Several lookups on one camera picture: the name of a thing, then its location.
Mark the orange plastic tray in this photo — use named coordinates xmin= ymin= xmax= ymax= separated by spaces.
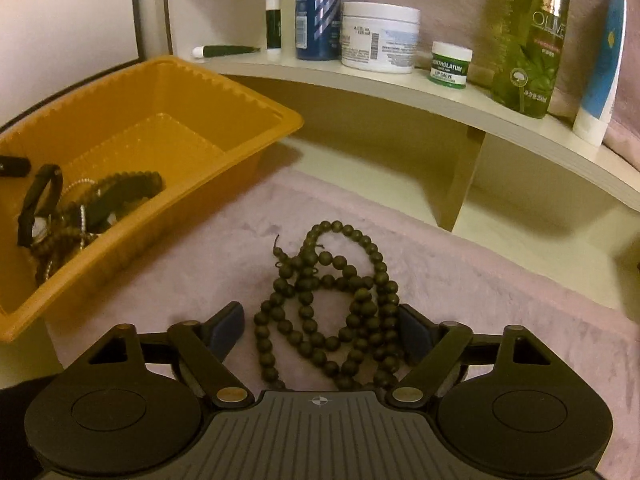
xmin=0 ymin=56 xmax=305 ymax=344

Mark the small green white jar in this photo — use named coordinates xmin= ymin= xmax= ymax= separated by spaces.
xmin=428 ymin=41 xmax=474 ymax=91

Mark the white pearl necklace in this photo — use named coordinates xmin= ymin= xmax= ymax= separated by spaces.
xmin=36 ymin=177 xmax=102 ymax=282

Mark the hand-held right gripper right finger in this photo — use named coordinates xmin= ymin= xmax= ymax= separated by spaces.
xmin=389 ymin=303 xmax=553 ymax=407

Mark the white cream jar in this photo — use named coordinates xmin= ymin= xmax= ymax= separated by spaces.
xmin=341 ymin=1 xmax=421 ymax=75

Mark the dark green tube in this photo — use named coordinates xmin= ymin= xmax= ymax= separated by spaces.
xmin=192 ymin=43 xmax=262 ymax=60

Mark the olive green pump bottle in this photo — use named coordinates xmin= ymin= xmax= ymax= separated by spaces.
xmin=490 ymin=0 xmax=572 ymax=120

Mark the cream wooden shelf unit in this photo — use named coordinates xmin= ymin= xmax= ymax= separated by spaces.
xmin=164 ymin=0 xmax=640 ymax=235

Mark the small dark bead bracelet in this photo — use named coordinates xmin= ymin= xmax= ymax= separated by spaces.
xmin=92 ymin=170 xmax=166 ymax=212

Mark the blue white tube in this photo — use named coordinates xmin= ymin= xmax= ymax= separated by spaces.
xmin=573 ymin=0 xmax=629 ymax=147

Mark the black hair clip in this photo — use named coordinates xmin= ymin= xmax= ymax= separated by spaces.
xmin=0 ymin=156 xmax=31 ymax=179

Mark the small round watch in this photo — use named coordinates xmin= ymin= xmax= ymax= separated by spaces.
xmin=31 ymin=214 xmax=57 ymax=242

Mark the white green lip balm stick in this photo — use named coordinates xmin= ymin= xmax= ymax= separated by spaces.
xmin=264 ymin=0 xmax=283 ymax=54

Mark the large dark bead necklace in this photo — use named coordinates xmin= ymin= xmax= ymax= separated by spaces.
xmin=253 ymin=219 xmax=407 ymax=392

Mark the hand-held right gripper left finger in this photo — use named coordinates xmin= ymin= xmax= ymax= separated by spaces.
xmin=85 ymin=301 xmax=252 ymax=409

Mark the wide black band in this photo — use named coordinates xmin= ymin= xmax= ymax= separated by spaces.
xmin=17 ymin=163 xmax=65 ymax=249

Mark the thin brown bead necklace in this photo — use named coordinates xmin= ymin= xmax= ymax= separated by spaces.
xmin=29 ymin=222 xmax=98 ymax=287

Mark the lilac fluffy towel mat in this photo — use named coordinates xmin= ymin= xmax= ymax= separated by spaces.
xmin=44 ymin=169 xmax=640 ymax=480

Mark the blue spray bottle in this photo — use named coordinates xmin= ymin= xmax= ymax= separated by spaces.
xmin=294 ymin=0 xmax=344 ymax=61

